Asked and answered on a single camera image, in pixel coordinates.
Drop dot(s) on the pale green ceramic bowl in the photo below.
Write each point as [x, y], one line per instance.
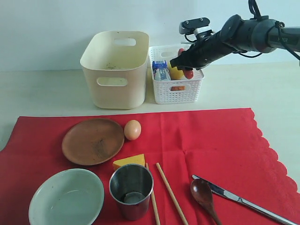
[71, 197]

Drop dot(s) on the white perforated plastic basket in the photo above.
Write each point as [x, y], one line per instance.
[162, 89]

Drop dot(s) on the silver table knife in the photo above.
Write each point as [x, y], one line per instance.
[233, 197]

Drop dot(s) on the yellow lemon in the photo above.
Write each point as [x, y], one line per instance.
[175, 74]

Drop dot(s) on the wooden chopstick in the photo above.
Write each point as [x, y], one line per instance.
[155, 209]
[173, 198]

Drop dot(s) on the orange cheese wedge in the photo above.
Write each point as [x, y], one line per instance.
[137, 159]

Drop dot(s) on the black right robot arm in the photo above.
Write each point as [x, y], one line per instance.
[258, 34]

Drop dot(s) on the brown wooden plate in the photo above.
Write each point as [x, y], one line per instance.
[93, 141]

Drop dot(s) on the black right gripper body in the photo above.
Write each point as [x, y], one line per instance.
[206, 51]

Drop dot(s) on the red table cloth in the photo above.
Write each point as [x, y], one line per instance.
[224, 147]

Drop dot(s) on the right wooden chopstick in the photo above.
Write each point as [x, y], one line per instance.
[173, 198]

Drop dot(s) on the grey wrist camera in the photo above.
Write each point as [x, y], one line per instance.
[188, 27]

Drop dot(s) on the dark wooden spoon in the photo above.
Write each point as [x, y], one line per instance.
[202, 193]

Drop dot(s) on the cream plastic bin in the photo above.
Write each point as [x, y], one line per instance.
[115, 68]

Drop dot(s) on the left wooden chopstick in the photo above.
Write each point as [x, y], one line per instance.
[155, 209]

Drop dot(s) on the brown egg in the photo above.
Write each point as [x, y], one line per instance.
[132, 130]

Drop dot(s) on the stainless steel cup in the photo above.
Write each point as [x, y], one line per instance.
[131, 186]

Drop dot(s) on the red sausage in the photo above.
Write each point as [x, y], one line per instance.
[187, 73]

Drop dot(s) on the blue white milk carton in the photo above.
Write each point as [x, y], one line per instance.
[160, 70]

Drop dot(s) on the orange fried chicken piece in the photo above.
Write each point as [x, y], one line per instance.
[177, 88]

